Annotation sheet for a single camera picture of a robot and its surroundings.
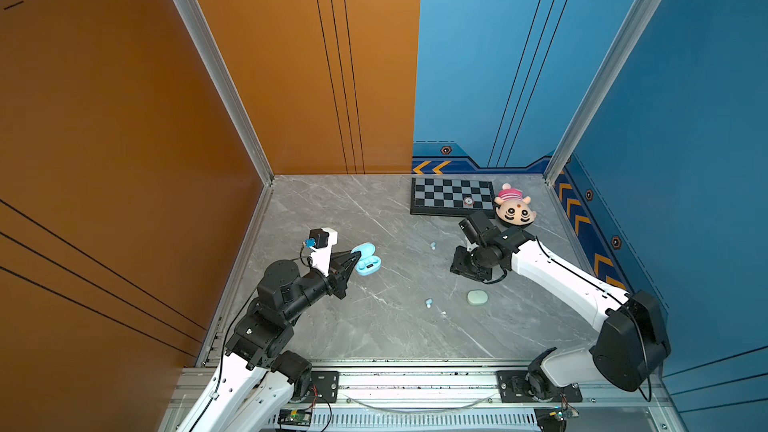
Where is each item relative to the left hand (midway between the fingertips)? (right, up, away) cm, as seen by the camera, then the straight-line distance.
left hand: (359, 251), depth 67 cm
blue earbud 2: (+18, -18, +20) cm, 33 cm away
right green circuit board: (+48, -39, +3) cm, 62 cm away
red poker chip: (+35, +11, +42) cm, 56 cm away
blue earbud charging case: (+2, -3, -1) cm, 4 cm away
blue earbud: (+21, -3, +33) cm, 39 cm away
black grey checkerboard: (+27, +13, +42) cm, 52 cm away
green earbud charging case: (+32, -17, +20) cm, 41 cm away
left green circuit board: (-16, -41, +5) cm, 44 cm away
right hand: (+24, -8, +16) cm, 29 cm away
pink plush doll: (+48, +9, +33) cm, 59 cm away
